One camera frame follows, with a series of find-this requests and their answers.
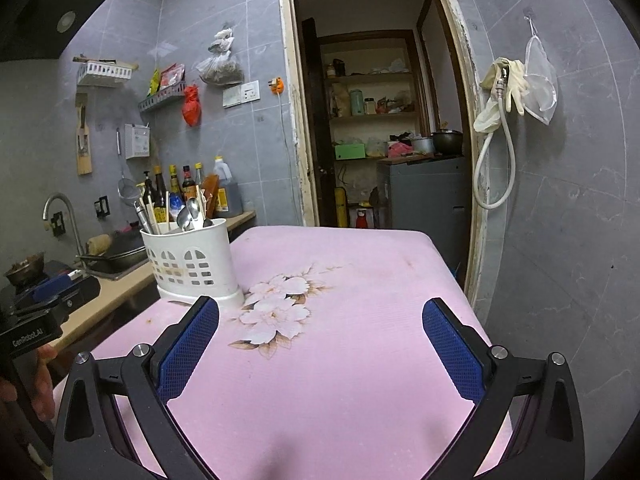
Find yellow cylinder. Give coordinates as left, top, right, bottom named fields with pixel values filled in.
left=333, top=187, right=349, bottom=229

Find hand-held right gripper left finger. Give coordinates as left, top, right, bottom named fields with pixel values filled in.
left=52, top=296, right=221, bottom=480

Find white wall box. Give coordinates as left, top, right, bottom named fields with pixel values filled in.
left=124, top=123, right=152, bottom=161

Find white plastic utensil holder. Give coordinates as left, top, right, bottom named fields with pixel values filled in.
left=139, top=217, right=246, bottom=311

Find clear bag of dried goods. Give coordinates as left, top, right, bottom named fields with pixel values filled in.
left=194, top=24, right=245, bottom=86

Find grey wall shelf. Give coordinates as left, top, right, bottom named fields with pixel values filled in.
left=138, top=81, right=187, bottom=113

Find cream rubber gloves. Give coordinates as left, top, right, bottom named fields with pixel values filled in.
left=473, top=57, right=529, bottom=134

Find pink floral tablecloth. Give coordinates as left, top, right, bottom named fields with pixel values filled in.
left=52, top=225, right=517, bottom=480

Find brown oil jug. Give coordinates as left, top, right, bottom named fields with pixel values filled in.
left=212, top=155, right=244, bottom=214

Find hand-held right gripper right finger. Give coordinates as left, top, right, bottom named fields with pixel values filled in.
left=421, top=297, right=586, bottom=480

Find black range hood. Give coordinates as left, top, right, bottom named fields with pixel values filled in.
left=0, top=0, right=119, bottom=64

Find metal bowl with food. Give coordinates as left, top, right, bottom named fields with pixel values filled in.
left=4, top=253, right=46, bottom=289

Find metal mesh strainer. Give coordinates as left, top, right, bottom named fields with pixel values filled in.
left=116, top=127, right=139, bottom=200

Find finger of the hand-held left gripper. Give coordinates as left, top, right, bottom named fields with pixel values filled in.
left=30, top=271, right=74, bottom=306

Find person's left hand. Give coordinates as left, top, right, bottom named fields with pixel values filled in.
left=0, top=344, right=57, bottom=422

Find wooden storage shelf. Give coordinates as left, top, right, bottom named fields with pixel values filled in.
left=319, top=29, right=426, bottom=161

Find white hose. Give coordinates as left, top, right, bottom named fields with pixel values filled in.
left=472, top=72, right=516, bottom=210

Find black-capped sauce bottle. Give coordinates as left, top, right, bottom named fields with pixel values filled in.
left=181, top=164, right=198, bottom=204

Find white mesh bag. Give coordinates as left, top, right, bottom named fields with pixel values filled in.
left=523, top=14, right=559, bottom=126

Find wooden knife holder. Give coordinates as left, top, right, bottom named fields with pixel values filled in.
left=74, top=92, right=94, bottom=177

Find grey cabinet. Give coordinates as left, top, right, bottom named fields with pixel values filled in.
left=375, top=155, right=474, bottom=272

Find worn door frame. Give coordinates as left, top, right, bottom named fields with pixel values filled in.
left=277, top=0, right=489, bottom=307

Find white wall basket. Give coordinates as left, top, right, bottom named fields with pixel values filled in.
left=75, top=57, right=139, bottom=88

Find dark pump bottle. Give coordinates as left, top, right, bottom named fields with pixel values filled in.
left=142, top=169, right=157, bottom=211

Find tall dark sauce bottle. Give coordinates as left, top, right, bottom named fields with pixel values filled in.
left=152, top=164, right=170, bottom=224

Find dark cooking pot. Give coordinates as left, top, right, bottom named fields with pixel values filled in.
left=430, top=129, right=464, bottom=156

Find steel gooseneck faucet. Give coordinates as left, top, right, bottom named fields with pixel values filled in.
left=42, top=192, right=85, bottom=256

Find white wall switch panel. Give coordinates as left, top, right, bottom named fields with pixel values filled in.
left=222, top=79, right=261, bottom=109

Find snack packets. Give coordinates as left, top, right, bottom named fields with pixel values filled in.
left=148, top=63, right=186, bottom=97

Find beige kitchen countertop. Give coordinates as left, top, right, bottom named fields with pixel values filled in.
left=50, top=210, right=257, bottom=357

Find orange spice packet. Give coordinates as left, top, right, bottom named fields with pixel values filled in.
left=202, top=173, right=221, bottom=216

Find red plastic bag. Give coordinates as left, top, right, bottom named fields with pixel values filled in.
left=182, top=84, right=202, bottom=127

